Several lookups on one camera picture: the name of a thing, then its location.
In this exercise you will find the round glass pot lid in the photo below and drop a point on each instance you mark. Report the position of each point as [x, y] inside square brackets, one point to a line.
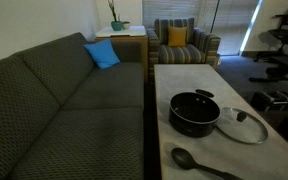
[250, 131]

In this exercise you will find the black cooking pot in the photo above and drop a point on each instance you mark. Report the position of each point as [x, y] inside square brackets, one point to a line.
[190, 127]

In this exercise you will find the wooden side table white top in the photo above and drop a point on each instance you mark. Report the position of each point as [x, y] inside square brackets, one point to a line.
[130, 32]

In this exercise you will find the plant in teal pot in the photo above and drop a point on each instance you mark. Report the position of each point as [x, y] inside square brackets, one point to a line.
[116, 26]

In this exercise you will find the light grey coffee table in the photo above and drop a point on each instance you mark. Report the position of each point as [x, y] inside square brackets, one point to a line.
[184, 80]

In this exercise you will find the striped fabric armchair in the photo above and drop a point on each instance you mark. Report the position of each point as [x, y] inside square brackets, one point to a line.
[180, 54]

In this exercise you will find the blue throw cushion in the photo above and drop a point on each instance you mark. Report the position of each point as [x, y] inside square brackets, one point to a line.
[102, 53]

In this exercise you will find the yellow throw cushion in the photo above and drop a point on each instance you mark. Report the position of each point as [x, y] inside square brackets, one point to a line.
[177, 36]

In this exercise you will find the small white bowl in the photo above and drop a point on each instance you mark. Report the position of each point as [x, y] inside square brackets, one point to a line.
[126, 25]

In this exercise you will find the black plastic serving spoon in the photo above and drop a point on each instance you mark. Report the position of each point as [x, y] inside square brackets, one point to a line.
[184, 158]

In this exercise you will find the white window blinds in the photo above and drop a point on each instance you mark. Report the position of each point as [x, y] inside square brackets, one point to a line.
[170, 10]

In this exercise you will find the dark grey fabric sofa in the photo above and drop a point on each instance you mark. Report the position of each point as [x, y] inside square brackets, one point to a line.
[67, 133]

